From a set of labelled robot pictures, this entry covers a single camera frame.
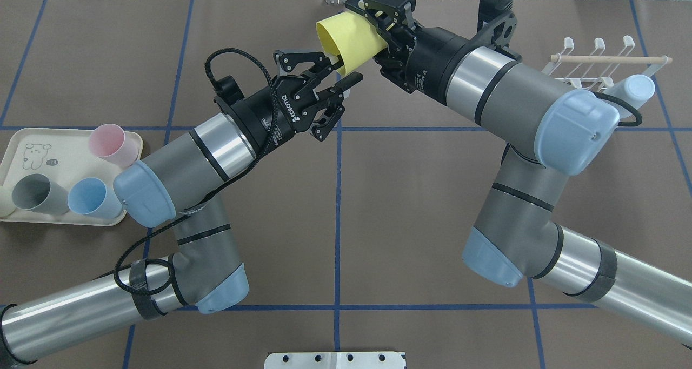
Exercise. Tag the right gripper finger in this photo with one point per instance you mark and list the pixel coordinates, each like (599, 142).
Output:
(364, 8)
(397, 30)

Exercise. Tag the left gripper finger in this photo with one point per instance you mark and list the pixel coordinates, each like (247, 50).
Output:
(331, 66)
(348, 81)

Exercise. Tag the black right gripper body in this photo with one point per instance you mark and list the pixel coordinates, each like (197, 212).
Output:
(430, 61)

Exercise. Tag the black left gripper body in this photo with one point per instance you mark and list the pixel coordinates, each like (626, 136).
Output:
(263, 116)

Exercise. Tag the yellow cup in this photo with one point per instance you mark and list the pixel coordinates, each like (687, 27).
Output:
(351, 36)

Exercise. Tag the light blue cup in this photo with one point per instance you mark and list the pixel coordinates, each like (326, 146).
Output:
(635, 90)

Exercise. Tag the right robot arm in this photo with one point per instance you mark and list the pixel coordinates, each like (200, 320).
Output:
(553, 130)

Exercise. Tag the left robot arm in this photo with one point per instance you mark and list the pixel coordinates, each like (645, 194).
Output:
(190, 257)

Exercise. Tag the pink cup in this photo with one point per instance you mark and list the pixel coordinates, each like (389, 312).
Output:
(109, 142)

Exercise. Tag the grey cup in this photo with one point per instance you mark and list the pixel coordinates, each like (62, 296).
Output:
(38, 193)

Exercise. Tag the beige plastic tray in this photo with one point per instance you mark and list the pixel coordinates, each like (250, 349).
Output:
(63, 156)

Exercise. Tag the white wire cup rack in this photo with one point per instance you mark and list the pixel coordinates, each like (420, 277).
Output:
(594, 72)

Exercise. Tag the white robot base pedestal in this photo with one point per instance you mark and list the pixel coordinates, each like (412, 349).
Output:
(362, 359)

